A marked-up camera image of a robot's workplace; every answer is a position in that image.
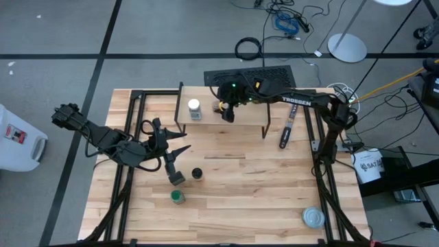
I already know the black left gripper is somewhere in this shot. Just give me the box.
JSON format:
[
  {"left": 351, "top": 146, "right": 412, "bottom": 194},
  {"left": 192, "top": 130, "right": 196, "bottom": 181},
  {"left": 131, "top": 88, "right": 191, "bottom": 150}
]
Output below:
[{"left": 145, "top": 117, "right": 192, "bottom": 176}]

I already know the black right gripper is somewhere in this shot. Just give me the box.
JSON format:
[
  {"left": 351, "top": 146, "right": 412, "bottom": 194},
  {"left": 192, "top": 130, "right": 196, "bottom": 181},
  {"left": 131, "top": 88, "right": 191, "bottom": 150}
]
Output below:
[{"left": 217, "top": 80, "right": 257, "bottom": 124}]

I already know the dark green pepper tin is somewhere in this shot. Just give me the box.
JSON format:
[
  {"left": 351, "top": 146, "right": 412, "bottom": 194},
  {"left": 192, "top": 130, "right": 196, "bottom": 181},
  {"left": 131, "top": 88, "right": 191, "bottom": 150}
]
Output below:
[{"left": 169, "top": 170, "right": 187, "bottom": 187}]

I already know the white lid bagel seasoning jar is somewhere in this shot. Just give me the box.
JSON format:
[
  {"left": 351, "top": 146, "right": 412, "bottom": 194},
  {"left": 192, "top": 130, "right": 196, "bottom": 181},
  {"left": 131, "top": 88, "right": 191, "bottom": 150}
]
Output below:
[{"left": 187, "top": 98, "right": 202, "bottom": 121}]

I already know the green lid oregano jar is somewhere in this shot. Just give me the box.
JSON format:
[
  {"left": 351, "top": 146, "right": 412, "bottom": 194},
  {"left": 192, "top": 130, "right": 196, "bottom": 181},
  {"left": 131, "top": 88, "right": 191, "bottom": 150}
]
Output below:
[{"left": 170, "top": 189, "right": 187, "bottom": 205}]

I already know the wooden shelf with black legs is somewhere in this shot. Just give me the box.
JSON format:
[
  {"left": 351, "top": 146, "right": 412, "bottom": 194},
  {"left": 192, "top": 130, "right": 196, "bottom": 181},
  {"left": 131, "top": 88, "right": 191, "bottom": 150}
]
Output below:
[{"left": 174, "top": 81, "right": 272, "bottom": 140}]

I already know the black keyboard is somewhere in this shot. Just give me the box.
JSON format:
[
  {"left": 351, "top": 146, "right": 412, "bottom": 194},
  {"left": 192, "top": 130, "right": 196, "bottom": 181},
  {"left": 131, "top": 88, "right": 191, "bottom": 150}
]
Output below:
[{"left": 203, "top": 64, "right": 297, "bottom": 89}]

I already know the black power strip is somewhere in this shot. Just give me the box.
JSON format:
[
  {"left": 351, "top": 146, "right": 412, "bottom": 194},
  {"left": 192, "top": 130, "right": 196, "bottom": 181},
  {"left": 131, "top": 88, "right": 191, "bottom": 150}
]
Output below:
[{"left": 294, "top": 15, "right": 310, "bottom": 34}]

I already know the grey round base lamp stand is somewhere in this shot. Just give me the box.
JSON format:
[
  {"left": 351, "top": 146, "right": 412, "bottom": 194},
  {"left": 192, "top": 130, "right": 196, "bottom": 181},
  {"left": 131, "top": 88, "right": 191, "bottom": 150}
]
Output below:
[{"left": 327, "top": 0, "right": 368, "bottom": 64}]

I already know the white labelled bucket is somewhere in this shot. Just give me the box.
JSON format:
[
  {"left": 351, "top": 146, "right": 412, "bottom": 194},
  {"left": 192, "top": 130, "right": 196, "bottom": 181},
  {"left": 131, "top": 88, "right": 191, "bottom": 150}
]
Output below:
[{"left": 352, "top": 148, "right": 385, "bottom": 185}]

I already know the thin black pole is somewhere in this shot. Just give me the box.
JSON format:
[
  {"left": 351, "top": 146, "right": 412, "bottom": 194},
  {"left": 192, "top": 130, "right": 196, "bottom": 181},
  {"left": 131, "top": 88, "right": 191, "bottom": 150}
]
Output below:
[{"left": 352, "top": 0, "right": 423, "bottom": 95}]

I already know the white plastic bin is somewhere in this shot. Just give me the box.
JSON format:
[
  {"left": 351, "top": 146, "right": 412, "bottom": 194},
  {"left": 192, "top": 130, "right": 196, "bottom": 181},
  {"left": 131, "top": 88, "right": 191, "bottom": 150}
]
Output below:
[{"left": 0, "top": 104, "right": 49, "bottom": 172}]

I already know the white round disc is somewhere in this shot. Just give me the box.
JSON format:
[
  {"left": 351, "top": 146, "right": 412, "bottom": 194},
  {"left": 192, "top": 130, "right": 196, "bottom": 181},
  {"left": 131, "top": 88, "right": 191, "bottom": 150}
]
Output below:
[{"left": 372, "top": 0, "right": 412, "bottom": 7}]

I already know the black equipment stand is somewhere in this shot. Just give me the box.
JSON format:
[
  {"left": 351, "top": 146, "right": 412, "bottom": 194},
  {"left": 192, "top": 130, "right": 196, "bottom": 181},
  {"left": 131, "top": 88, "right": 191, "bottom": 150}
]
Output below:
[{"left": 358, "top": 145, "right": 439, "bottom": 229}]

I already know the black wheeled stand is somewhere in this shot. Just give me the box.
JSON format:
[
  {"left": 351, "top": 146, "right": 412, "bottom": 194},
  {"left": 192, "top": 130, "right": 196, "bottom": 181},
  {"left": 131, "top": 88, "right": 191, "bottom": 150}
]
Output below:
[{"left": 413, "top": 15, "right": 439, "bottom": 51}]

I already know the large coiled black cable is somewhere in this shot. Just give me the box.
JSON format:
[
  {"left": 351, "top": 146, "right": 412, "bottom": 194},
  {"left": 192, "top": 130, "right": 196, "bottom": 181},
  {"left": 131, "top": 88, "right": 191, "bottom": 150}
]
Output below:
[{"left": 234, "top": 36, "right": 263, "bottom": 62}]

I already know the coiled blue cable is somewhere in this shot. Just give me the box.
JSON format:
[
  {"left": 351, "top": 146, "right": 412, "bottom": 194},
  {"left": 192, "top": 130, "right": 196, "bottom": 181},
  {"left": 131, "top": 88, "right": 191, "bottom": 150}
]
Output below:
[{"left": 274, "top": 12, "right": 300, "bottom": 36}]

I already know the white cable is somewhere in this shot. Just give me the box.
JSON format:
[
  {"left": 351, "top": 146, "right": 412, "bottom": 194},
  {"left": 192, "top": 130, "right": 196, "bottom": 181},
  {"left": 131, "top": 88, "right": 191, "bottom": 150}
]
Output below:
[{"left": 325, "top": 82, "right": 361, "bottom": 114}]

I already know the yellow cable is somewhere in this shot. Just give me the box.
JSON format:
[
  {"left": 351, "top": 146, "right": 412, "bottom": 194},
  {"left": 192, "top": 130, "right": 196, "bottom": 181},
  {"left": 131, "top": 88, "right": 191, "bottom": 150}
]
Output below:
[{"left": 348, "top": 58, "right": 439, "bottom": 104}]

